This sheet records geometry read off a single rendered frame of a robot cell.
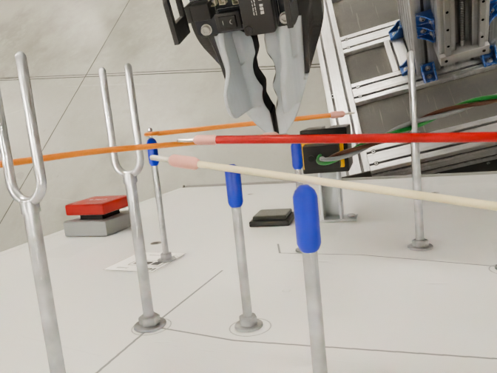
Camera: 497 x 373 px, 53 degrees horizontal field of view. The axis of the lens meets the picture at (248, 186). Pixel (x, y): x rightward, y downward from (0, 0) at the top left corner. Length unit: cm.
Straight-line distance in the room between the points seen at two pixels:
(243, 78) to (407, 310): 19
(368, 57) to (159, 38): 131
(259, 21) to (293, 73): 8
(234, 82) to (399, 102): 137
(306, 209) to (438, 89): 157
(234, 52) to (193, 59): 219
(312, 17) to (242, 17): 7
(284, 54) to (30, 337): 23
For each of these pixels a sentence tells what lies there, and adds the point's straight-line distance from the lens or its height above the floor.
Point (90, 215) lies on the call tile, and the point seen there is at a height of 110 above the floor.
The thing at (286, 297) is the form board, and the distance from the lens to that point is 30.
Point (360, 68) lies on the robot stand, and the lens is 183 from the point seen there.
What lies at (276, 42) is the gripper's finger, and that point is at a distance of 35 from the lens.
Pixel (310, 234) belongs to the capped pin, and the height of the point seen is 134.
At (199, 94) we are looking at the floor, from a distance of 234.
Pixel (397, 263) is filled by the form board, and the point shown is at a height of 115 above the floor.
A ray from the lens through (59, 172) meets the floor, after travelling 250.
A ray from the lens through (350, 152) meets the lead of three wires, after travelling 37.
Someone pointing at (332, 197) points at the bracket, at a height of 106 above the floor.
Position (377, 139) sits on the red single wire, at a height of 131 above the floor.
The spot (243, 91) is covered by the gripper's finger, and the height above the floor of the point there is 124.
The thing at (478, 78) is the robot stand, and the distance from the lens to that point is 174.
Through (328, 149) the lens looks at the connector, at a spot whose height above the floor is 115.
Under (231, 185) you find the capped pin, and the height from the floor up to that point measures 129.
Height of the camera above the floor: 147
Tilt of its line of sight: 51 degrees down
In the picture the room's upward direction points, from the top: 33 degrees counter-clockwise
